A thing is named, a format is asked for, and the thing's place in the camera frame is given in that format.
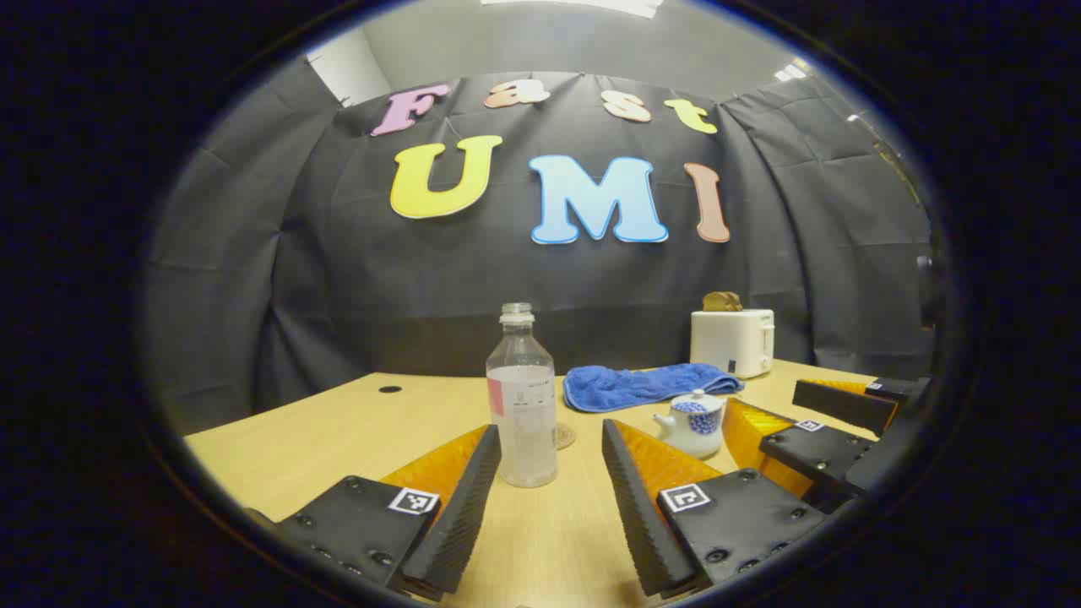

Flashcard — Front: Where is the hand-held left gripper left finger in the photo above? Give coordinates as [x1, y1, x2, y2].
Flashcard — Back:
[249, 424, 502, 602]

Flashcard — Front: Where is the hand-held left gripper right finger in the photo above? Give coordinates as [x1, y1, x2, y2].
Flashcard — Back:
[601, 419, 828, 599]

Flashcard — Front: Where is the white blue-patterned teacup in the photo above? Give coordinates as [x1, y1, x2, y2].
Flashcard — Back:
[655, 404, 727, 459]

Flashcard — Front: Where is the clear plastic water bottle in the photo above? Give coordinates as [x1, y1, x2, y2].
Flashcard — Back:
[486, 302, 559, 489]

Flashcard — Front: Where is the white toaster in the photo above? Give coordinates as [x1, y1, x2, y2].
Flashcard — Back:
[690, 308, 775, 378]

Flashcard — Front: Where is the blue towel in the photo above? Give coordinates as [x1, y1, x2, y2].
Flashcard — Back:
[562, 363, 745, 414]

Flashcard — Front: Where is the black backdrop cloth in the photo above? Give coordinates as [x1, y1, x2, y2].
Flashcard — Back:
[144, 59, 938, 436]

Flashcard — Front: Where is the ceiling light panel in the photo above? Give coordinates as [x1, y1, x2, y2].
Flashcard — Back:
[481, 0, 664, 19]

